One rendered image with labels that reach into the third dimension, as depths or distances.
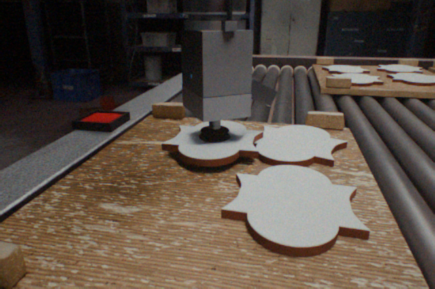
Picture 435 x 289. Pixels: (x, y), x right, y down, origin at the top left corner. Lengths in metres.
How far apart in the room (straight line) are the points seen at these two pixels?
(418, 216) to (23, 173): 0.47
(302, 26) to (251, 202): 4.72
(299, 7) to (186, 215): 4.74
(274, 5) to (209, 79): 4.58
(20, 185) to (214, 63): 0.28
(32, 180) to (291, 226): 0.33
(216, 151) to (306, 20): 4.65
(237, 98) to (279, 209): 0.15
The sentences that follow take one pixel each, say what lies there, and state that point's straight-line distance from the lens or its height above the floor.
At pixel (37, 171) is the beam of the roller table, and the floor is 0.92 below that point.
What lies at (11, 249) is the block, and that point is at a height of 0.96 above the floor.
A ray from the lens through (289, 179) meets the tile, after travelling 0.37.
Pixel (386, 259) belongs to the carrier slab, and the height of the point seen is 0.94.
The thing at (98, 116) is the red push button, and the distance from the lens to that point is 0.67.
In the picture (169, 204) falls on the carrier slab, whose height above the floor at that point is 0.94.
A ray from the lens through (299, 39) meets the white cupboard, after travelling 5.01.
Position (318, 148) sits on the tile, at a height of 0.95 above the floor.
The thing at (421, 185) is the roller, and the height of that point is 0.91.
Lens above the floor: 1.12
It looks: 18 degrees down
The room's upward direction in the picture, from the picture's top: straight up
